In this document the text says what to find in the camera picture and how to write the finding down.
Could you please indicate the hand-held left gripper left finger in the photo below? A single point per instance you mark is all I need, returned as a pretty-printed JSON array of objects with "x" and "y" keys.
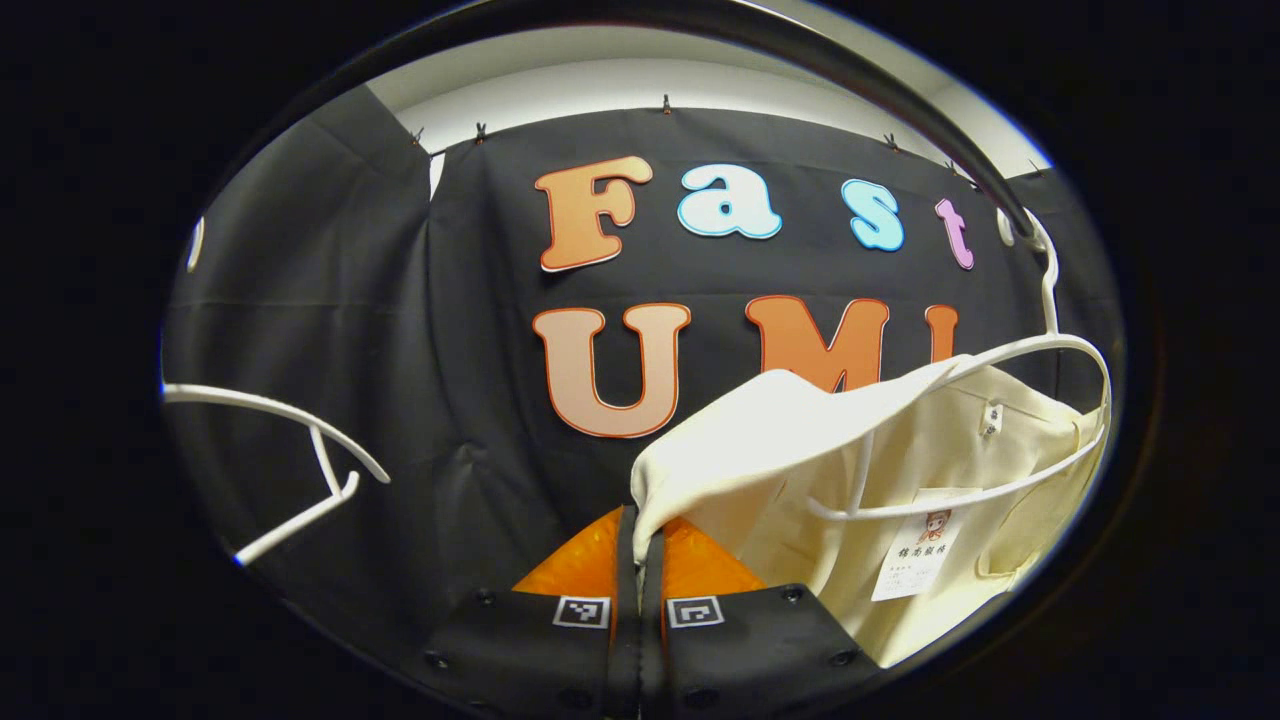
[{"x": 530, "y": 655}]

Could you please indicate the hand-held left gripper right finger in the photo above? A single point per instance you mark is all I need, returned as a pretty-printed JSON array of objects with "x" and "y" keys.
[{"x": 770, "y": 650}]

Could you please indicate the cream button shirt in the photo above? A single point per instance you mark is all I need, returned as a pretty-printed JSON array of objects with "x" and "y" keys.
[{"x": 760, "y": 450}]

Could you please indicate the white hanger with hook tape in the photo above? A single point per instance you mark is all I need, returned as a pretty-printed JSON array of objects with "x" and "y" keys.
[{"x": 1048, "y": 290}]

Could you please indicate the white plastic hanger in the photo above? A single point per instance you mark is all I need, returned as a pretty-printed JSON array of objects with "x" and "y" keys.
[{"x": 270, "y": 405}]

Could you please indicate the black clothes rack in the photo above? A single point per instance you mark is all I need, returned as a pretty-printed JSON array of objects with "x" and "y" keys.
[{"x": 900, "y": 95}]

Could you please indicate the row of black backdrop clips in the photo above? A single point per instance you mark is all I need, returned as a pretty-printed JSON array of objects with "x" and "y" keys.
[{"x": 666, "y": 104}]

